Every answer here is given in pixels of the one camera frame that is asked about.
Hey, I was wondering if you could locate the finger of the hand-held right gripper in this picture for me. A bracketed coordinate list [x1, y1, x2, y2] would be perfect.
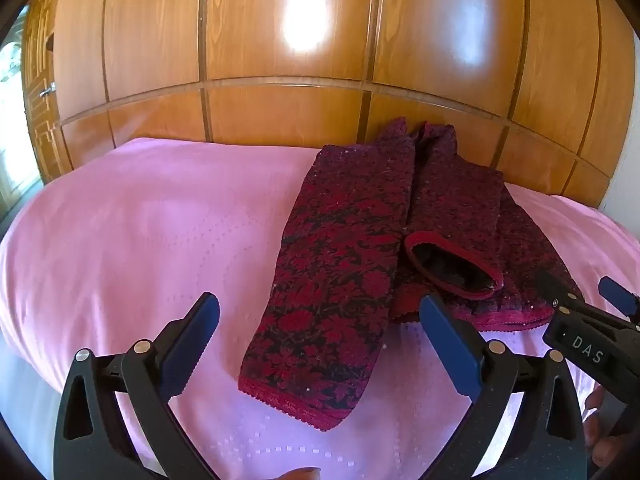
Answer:
[597, 275, 640, 320]
[537, 266, 587, 313]

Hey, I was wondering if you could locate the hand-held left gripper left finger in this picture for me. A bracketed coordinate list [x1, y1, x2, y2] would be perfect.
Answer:
[52, 291, 221, 480]

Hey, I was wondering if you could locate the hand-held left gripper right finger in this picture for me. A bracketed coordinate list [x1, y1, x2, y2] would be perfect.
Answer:
[419, 294, 588, 480]

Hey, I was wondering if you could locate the red floral knit garment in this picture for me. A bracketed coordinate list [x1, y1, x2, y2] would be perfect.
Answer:
[238, 117, 586, 432]

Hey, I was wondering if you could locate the person's right hand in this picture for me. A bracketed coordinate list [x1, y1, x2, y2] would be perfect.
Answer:
[582, 389, 640, 472]

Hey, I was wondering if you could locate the pink bed sheet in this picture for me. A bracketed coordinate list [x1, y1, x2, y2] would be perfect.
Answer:
[0, 136, 640, 480]

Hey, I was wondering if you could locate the wooden panelled wardrobe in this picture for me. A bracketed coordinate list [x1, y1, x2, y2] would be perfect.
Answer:
[47, 0, 640, 210]

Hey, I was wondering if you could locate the carved wooden door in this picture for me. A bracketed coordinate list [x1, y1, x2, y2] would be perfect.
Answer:
[21, 0, 76, 185]

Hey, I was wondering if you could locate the bright window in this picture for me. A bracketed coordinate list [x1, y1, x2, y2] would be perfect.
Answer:
[0, 7, 42, 213]

